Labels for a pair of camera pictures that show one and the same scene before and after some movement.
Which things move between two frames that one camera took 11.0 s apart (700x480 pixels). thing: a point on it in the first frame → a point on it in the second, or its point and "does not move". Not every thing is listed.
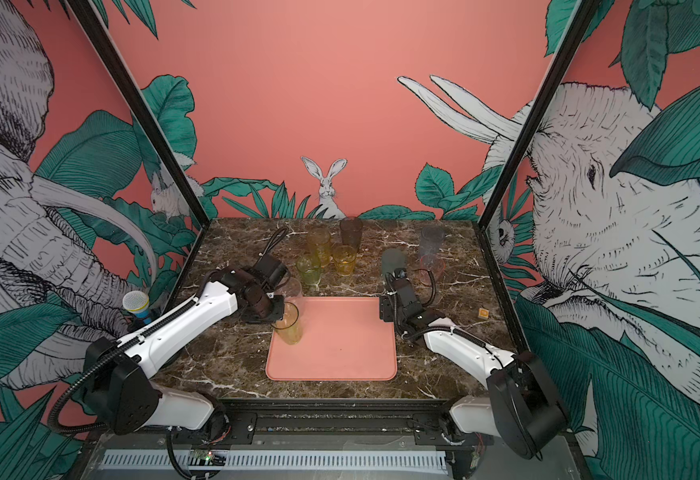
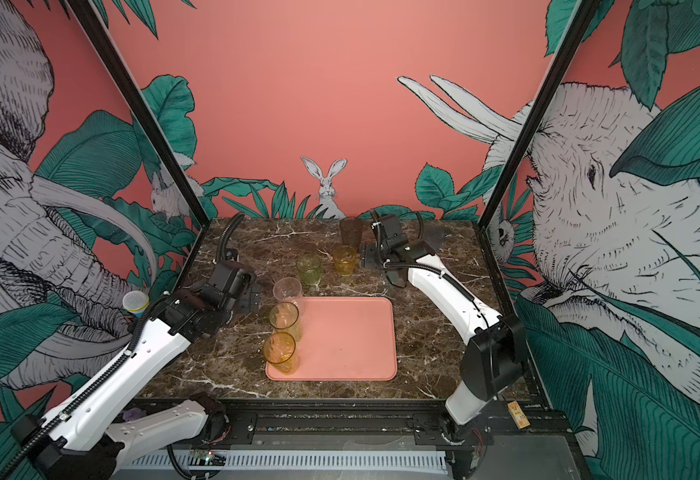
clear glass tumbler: (290, 287) does not move
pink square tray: (344, 339) does not move
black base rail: (326, 423) does not move
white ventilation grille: (160, 460) does not move
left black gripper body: (270, 310) → (251, 302)
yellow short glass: (344, 256) does not move
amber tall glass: (318, 242) → (279, 352)
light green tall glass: (288, 327) does not move
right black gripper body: (390, 312) → (376, 256)
